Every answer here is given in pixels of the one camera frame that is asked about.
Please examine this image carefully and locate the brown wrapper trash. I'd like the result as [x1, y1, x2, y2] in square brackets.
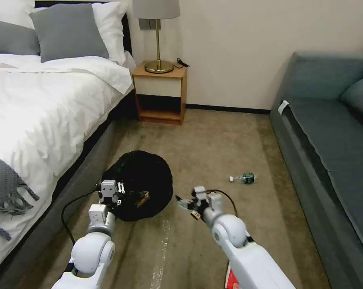
[135, 191, 151, 208]

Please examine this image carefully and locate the black trash bin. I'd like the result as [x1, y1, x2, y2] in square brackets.
[102, 151, 173, 222]

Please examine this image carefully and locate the clear plastic bottle green label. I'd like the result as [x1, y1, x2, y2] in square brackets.
[229, 173, 257, 185]

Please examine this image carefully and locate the red and white box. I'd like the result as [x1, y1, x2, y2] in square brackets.
[223, 263, 246, 289]

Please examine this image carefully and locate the black baseboard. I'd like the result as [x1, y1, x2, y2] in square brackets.
[186, 103, 271, 115]

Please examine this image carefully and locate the white duvet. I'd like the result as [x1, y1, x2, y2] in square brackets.
[0, 53, 134, 267]

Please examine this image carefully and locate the grey knitted throw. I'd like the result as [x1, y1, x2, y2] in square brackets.
[0, 153, 41, 258]

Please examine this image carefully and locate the wooden nightstand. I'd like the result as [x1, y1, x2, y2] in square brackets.
[131, 61, 188, 126]

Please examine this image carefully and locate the blue-grey sofa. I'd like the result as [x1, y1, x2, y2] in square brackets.
[269, 51, 363, 289]

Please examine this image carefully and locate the black headboard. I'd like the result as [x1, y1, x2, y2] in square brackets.
[121, 12, 133, 58]

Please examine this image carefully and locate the white pillow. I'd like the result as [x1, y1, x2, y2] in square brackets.
[0, 0, 36, 29]
[90, 1, 129, 65]

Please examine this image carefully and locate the large grey pillow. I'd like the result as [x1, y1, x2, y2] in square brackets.
[29, 3, 110, 63]

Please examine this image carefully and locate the brass lamp grey shade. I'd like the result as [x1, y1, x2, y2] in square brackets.
[132, 0, 182, 74]

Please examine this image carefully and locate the small grey pillow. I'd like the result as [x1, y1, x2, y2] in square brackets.
[0, 16, 41, 57]

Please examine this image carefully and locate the blue-grey sofa cushion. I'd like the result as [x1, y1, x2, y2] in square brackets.
[340, 69, 363, 133]

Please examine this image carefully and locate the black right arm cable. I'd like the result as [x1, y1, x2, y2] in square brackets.
[205, 189, 239, 217]

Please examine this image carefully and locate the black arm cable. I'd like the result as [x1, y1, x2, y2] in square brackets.
[205, 189, 239, 217]
[61, 184, 102, 245]

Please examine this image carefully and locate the grey bed frame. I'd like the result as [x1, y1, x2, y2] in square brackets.
[0, 89, 140, 289]

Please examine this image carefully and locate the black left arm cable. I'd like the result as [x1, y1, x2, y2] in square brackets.
[61, 184, 102, 245]

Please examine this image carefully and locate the grey wall switch panel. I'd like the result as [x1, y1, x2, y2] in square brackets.
[138, 18, 162, 31]

